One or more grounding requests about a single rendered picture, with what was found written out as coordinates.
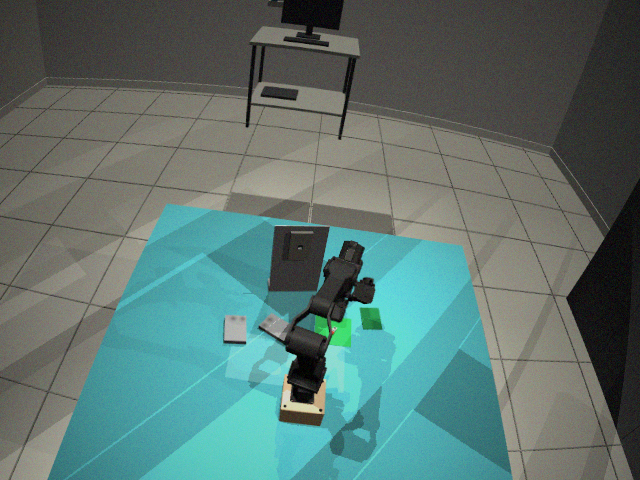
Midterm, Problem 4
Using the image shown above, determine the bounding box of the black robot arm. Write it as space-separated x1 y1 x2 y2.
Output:
284 240 375 404

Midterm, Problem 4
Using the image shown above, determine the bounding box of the green square marking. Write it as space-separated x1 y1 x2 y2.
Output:
315 315 351 347

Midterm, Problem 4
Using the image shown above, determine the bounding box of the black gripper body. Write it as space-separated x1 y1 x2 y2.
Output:
330 287 353 323

